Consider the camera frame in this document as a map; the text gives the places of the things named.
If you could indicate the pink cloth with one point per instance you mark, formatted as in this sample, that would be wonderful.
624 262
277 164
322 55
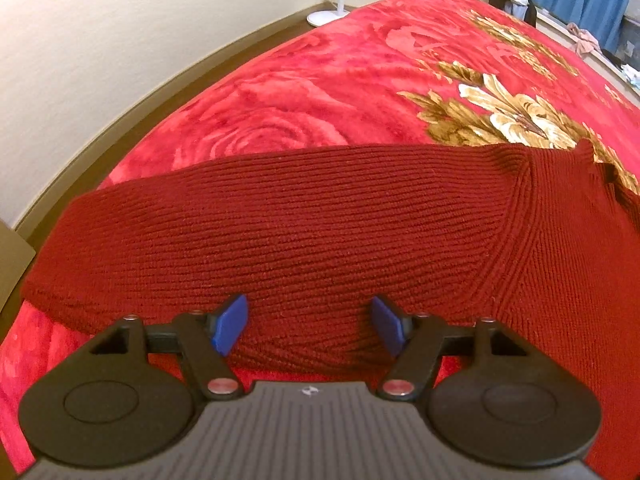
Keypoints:
584 39

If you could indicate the pale blue cloth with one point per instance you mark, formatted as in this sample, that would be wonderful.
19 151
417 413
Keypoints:
632 76

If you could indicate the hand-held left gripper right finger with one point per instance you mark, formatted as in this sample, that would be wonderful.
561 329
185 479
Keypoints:
389 327

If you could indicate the dark red knit sweater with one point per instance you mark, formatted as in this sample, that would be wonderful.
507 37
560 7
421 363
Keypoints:
320 230

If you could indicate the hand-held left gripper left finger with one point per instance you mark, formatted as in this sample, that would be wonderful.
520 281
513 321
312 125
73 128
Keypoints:
229 324

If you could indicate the red floral blanket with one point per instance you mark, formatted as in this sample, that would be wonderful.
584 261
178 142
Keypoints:
310 95

